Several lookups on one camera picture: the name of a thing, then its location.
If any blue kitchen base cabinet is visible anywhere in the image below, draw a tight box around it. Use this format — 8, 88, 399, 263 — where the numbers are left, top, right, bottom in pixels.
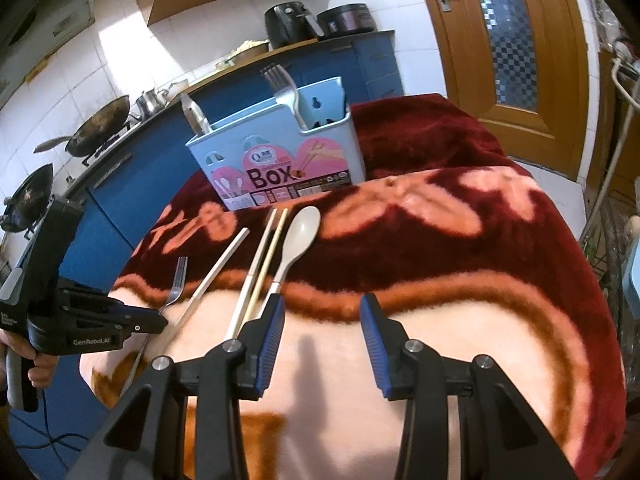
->
10, 30, 405, 461

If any dark cable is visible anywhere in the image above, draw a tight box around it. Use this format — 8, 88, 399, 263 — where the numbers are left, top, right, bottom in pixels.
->
37, 390, 103, 480

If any silver fork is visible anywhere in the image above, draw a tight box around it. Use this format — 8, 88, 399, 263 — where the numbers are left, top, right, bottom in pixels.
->
129, 256, 189, 396

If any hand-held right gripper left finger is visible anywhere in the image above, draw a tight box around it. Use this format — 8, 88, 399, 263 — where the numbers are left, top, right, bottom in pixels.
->
80, 292, 287, 480

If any black wok with handle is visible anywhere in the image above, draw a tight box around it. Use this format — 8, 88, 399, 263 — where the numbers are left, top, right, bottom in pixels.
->
34, 95, 132, 158

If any wooden door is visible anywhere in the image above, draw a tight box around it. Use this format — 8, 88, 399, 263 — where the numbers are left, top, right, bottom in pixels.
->
410, 0, 601, 178

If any beige chopstick white handle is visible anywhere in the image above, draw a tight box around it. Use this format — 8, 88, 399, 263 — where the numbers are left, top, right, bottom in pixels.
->
246, 208, 290, 321
225, 208, 279, 341

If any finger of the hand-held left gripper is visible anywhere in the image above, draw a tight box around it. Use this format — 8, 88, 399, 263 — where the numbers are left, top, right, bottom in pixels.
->
117, 304, 169, 337

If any grey handled fork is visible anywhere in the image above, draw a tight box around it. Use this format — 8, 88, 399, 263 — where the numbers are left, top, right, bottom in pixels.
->
261, 64, 308, 131

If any person's left hand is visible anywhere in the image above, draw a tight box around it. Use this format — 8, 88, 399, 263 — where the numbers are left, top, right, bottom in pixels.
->
27, 354, 57, 390

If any steel pitcher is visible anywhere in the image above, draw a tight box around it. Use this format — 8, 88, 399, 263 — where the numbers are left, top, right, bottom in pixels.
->
136, 87, 171, 116

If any silver knife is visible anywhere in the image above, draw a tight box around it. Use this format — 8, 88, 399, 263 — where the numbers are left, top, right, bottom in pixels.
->
180, 92, 211, 136

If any range hood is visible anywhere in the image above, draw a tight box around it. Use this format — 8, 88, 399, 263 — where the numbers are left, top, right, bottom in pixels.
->
0, 0, 96, 106

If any bowl of food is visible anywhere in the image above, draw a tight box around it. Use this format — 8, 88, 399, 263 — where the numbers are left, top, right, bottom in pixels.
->
231, 39, 271, 61

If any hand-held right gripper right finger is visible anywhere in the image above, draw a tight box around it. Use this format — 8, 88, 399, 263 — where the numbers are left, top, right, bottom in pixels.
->
360, 292, 576, 480

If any beige spoon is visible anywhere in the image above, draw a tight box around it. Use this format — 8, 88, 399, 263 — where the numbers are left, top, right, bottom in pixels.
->
257, 206, 322, 311

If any black air fryer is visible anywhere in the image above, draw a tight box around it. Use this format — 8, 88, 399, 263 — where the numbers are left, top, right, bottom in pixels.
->
264, 1, 325, 50

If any dark rice cooker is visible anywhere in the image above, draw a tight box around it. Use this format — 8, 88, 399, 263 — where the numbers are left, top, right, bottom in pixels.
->
316, 3, 377, 38

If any white cable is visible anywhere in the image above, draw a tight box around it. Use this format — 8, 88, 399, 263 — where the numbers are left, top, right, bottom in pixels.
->
580, 55, 640, 241

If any light blue utensil box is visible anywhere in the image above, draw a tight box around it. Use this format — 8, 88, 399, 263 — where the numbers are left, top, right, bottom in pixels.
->
185, 76, 367, 212

